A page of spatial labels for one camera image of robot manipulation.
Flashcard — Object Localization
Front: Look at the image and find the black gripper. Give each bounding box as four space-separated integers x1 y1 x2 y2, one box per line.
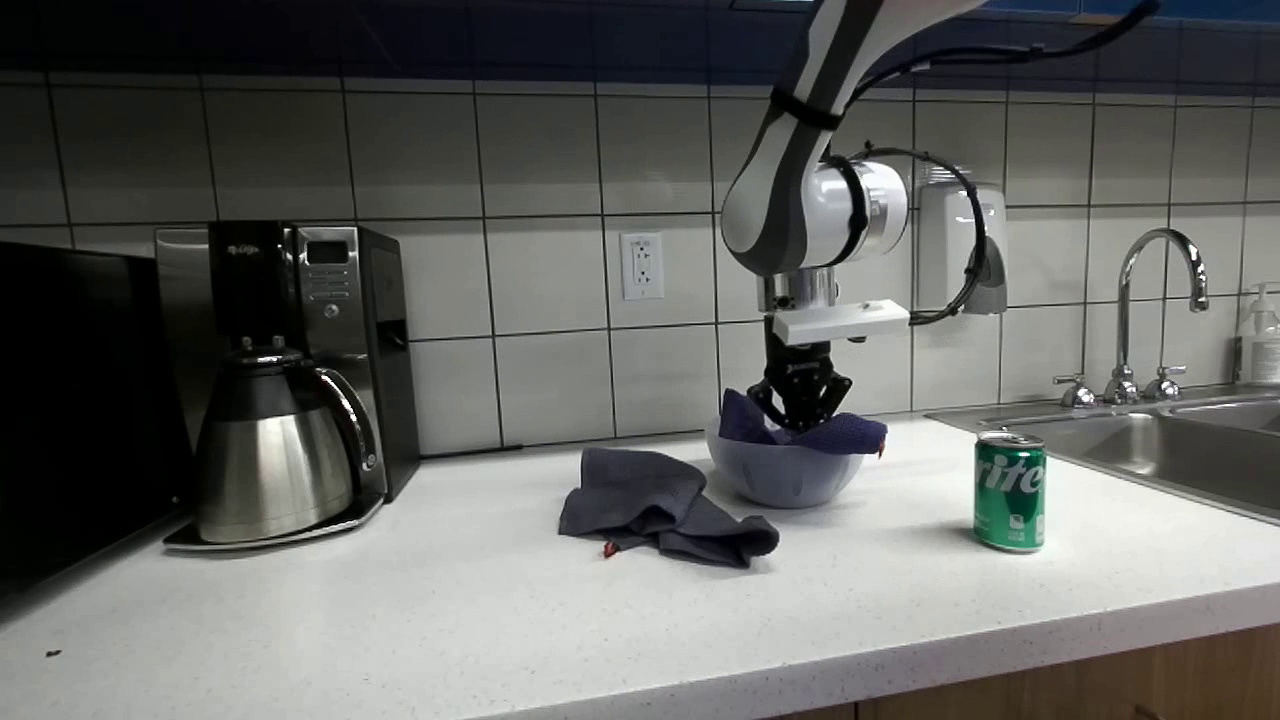
743 317 856 437

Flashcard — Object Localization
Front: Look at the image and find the dark blue towel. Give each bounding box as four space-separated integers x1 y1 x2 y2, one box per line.
715 383 891 458

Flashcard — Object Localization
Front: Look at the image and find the translucent white bowl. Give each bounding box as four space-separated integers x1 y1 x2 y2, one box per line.
701 421 873 512

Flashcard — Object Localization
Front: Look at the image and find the grey-blue towel with red tag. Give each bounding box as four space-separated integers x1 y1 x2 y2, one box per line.
557 444 784 570

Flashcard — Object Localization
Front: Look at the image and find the green soda can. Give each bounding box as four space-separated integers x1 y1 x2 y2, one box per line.
969 426 1050 560

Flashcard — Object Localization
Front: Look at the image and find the chrome gooseneck faucet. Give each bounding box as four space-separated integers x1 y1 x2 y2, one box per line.
1099 223 1216 407

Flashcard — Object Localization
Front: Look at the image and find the stainless steel double sink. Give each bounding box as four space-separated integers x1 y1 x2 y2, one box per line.
931 386 1280 518

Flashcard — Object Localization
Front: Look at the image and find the clear soap bottle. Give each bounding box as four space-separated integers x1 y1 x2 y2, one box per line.
1229 279 1280 391

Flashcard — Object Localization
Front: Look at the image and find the black coffee maker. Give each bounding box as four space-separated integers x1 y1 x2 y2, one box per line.
148 216 425 552

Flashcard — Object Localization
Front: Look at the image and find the stainless steel coffee carafe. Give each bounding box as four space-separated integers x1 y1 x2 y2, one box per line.
189 347 392 547

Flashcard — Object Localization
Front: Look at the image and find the black microwave oven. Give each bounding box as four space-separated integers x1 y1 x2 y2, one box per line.
0 236 200 590

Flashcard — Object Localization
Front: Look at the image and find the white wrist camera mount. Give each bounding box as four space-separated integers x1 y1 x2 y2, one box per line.
769 294 917 347

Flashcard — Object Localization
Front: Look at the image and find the white wall outlet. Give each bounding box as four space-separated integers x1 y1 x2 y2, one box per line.
616 229 673 304

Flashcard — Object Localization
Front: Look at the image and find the white wall soap dispenser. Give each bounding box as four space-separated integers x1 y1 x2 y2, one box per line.
906 163 1015 319

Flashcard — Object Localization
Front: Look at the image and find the blue wall cabinet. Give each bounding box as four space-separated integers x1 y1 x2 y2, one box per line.
0 0 1280 87

